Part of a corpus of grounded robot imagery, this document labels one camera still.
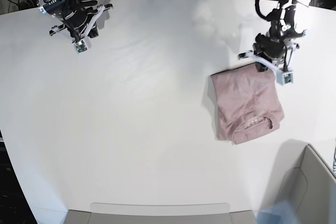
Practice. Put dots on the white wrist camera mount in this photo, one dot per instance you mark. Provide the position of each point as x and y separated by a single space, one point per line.
282 77
91 30

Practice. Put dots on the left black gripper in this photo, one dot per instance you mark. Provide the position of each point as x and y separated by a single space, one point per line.
272 51

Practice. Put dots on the grey bin right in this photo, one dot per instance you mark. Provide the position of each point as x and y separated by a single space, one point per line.
311 186

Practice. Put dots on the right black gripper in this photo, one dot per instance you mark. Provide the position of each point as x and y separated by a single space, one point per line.
75 15

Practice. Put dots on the blue blurred object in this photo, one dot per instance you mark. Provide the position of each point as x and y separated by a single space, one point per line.
282 212

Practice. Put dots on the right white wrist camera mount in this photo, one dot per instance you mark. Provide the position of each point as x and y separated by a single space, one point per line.
91 30

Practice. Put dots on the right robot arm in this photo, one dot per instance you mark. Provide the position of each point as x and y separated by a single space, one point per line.
53 8

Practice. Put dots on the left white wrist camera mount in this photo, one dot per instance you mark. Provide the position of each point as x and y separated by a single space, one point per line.
282 77

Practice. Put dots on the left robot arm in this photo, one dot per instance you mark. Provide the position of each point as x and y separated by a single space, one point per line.
284 25

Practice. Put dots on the mauve pink T-shirt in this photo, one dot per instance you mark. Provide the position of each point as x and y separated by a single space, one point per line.
247 102

